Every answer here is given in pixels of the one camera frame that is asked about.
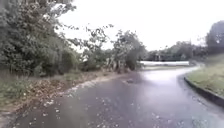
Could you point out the wet grey asphalt path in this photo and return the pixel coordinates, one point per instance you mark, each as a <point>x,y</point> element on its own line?
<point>140,100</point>

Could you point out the long white barrier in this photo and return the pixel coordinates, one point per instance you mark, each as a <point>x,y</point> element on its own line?
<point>163,62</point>

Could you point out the distant row of trees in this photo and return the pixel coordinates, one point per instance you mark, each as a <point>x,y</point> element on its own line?
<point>186,50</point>

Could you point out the row of trees and bushes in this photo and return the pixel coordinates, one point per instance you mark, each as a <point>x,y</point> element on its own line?
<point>36,40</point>

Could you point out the leaf-strewn grass verge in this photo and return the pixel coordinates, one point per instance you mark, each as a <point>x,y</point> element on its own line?
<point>33,88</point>

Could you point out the dark stone kerb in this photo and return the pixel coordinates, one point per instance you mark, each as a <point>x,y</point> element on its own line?
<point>203,92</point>

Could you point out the grass slope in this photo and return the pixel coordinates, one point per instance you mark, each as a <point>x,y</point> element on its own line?
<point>211,75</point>

